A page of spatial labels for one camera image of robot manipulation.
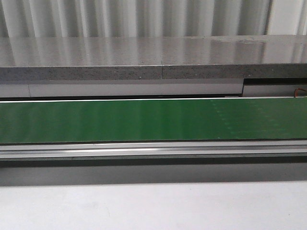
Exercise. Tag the grey metal cabinet panel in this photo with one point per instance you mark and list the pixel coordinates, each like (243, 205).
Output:
(152, 88)

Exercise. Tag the grey stone counter slab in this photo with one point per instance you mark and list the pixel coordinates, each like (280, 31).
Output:
(164, 58)

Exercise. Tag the green conveyor belt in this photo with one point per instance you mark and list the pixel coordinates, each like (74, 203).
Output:
(152, 120)

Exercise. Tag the white pleated curtain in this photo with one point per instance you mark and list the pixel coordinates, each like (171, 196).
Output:
(151, 18)

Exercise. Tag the aluminium conveyor frame rail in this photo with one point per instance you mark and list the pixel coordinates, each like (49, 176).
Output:
(219, 148)

